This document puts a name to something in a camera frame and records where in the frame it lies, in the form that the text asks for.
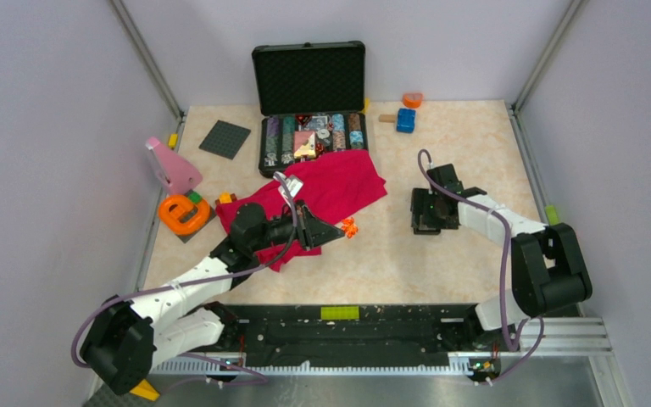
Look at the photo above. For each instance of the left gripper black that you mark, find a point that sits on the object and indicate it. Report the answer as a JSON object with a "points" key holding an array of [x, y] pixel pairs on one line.
{"points": [[318, 231]]}

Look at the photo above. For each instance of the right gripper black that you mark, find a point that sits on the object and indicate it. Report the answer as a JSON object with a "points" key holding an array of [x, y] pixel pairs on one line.
{"points": [[421, 199]]}

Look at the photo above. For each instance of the gold orange brooch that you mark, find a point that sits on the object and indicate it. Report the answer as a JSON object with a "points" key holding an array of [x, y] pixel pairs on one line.
{"points": [[349, 227]]}

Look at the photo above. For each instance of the magenta red garment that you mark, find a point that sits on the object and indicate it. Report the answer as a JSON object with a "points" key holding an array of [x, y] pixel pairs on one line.
{"points": [[335, 187]]}

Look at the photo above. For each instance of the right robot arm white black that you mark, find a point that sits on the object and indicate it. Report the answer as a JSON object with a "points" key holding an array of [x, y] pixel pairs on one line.
{"points": [[542, 268]]}

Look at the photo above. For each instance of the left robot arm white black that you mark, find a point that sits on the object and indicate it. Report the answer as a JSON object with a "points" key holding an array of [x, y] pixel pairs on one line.
{"points": [[130, 335]]}

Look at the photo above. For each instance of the yellow toy car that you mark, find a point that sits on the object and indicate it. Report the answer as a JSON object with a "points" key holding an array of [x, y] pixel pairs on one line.
{"points": [[225, 198]]}

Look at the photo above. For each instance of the lime green lego brick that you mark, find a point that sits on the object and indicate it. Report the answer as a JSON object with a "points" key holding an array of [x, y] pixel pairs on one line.
{"points": [[340, 313]]}

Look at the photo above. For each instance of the blue toy mallet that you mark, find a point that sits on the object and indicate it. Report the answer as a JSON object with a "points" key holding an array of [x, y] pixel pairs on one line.
{"points": [[404, 120]]}

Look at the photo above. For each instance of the orange tape dispenser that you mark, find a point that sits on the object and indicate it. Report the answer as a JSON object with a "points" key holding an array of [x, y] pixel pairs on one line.
{"points": [[412, 100]]}

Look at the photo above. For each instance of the green small brick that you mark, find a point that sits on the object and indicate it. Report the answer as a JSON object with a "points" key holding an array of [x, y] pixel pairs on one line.
{"points": [[194, 197]]}

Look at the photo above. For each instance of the dark grey lego baseplate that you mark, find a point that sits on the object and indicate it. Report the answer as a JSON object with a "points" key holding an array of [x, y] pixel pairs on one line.
{"points": [[225, 139]]}

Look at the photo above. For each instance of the green pink toy blocks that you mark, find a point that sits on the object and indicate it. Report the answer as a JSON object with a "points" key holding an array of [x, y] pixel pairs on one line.
{"points": [[552, 215]]}

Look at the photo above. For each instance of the black poker chip case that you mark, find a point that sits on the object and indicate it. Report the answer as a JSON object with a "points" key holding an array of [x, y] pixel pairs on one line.
{"points": [[312, 99]]}

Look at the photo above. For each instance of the pink plastic stand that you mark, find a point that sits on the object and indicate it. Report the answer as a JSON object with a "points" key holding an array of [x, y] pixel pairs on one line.
{"points": [[176, 174]]}

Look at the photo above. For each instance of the small yellow block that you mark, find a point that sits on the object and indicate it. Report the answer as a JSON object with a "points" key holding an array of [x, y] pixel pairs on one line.
{"points": [[173, 141]]}

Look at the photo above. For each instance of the yellow wedge block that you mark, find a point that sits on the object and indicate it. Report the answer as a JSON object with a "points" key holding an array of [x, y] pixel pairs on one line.
{"points": [[146, 391]]}

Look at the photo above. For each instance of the grey studded mat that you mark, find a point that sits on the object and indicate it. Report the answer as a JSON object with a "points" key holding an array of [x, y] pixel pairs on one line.
{"points": [[104, 397]]}

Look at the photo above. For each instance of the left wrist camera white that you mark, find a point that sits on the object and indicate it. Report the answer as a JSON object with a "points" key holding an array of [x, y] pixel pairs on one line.
{"points": [[293, 185]]}

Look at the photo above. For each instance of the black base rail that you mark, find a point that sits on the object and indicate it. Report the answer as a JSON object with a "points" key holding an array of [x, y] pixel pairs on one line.
{"points": [[385, 335]]}

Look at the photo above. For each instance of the orange plastic ring toy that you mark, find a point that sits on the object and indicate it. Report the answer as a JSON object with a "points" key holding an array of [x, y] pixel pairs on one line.
{"points": [[183, 216]]}

